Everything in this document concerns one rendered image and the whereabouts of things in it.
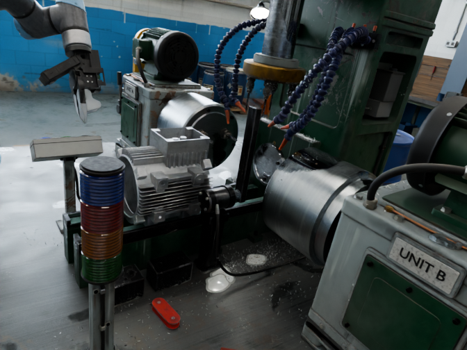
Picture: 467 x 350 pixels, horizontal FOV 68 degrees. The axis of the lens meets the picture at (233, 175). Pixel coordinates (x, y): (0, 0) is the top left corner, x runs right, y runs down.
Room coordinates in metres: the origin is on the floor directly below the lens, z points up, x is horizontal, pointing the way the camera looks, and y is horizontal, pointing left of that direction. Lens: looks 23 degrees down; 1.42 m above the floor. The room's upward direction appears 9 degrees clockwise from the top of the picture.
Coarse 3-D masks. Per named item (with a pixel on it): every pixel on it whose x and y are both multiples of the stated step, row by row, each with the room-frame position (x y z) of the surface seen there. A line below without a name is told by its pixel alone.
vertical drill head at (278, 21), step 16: (272, 0) 1.02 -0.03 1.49; (288, 0) 1.00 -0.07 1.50; (304, 0) 1.03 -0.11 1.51; (272, 16) 1.01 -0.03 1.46; (288, 16) 1.00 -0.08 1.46; (272, 32) 1.01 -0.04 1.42; (288, 32) 1.00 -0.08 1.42; (272, 48) 1.00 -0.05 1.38; (288, 48) 1.01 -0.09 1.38; (256, 64) 0.97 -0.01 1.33; (272, 64) 0.98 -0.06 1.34; (288, 64) 0.99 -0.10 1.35; (272, 80) 0.96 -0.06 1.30; (288, 80) 0.96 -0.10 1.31; (272, 96) 1.10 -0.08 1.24; (288, 96) 1.04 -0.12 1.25
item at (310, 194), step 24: (288, 168) 0.78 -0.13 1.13; (312, 168) 0.75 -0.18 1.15; (336, 168) 0.74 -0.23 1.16; (360, 168) 0.76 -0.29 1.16; (288, 192) 0.73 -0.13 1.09; (312, 192) 0.70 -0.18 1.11; (336, 192) 0.68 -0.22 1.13; (264, 216) 0.77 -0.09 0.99; (288, 216) 0.70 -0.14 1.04; (312, 216) 0.66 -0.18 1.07; (336, 216) 0.64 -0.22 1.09; (288, 240) 0.72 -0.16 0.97; (312, 240) 0.65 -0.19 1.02
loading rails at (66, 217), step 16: (256, 192) 1.10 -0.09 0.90; (224, 208) 0.90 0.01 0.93; (240, 208) 0.93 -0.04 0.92; (256, 208) 0.97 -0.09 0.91; (64, 224) 0.73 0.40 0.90; (80, 224) 0.73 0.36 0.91; (128, 224) 0.81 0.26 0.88; (160, 224) 0.76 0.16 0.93; (176, 224) 0.79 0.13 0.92; (192, 224) 0.82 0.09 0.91; (224, 224) 0.89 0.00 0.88; (240, 224) 0.93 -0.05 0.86; (256, 224) 0.98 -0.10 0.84; (64, 240) 0.73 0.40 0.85; (80, 240) 0.64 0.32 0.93; (128, 240) 0.70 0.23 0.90; (144, 240) 0.73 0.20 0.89; (160, 240) 0.76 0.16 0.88; (176, 240) 0.79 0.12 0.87; (192, 240) 0.82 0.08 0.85; (224, 240) 0.90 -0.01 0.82; (256, 240) 0.94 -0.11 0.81; (80, 256) 0.63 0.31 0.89; (128, 256) 0.70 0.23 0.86; (144, 256) 0.73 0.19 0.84; (80, 272) 0.63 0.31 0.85; (80, 288) 0.63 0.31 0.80
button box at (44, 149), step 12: (36, 144) 0.81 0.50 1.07; (48, 144) 0.83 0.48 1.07; (60, 144) 0.84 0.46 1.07; (72, 144) 0.86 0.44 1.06; (84, 144) 0.88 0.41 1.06; (96, 144) 0.90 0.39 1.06; (36, 156) 0.80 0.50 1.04; (48, 156) 0.81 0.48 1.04; (60, 156) 0.83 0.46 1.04; (72, 156) 0.87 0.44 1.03; (84, 156) 0.91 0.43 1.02
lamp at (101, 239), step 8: (88, 232) 0.41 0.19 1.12; (112, 232) 0.42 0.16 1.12; (120, 232) 0.44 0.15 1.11; (88, 240) 0.41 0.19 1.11; (96, 240) 0.41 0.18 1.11; (104, 240) 0.41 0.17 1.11; (112, 240) 0.42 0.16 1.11; (120, 240) 0.44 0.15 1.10; (88, 248) 0.41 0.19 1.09; (96, 248) 0.41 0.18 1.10; (104, 248) 0.41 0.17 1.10; (112, 248) 0.42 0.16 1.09; (120, 248) 0.44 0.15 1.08; (88, 256) 0.41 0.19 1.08; (96, 256) 0.41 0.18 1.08; (104, 256) 0.41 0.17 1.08; (112, 256) 0.42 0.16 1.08
